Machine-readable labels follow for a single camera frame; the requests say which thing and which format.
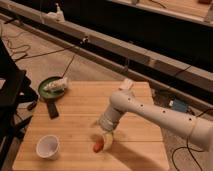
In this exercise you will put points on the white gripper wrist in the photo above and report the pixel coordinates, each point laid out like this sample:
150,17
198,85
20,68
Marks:
108,122

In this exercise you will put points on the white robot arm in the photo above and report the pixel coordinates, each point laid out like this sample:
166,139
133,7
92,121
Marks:
197,130

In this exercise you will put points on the white ceramic cup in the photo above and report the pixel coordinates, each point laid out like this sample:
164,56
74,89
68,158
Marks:
48,147

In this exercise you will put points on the white crumpled cloth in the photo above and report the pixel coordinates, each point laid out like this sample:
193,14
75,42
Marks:
57,85

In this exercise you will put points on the green frying pan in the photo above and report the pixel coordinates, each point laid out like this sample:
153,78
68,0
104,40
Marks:
49,97

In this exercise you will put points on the blue electronic box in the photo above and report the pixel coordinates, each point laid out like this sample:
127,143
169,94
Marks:
178,105

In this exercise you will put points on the black stand frame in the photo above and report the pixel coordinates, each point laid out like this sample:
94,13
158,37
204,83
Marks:
15,90

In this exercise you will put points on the long metal rail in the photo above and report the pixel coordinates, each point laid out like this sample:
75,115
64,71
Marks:
173,52

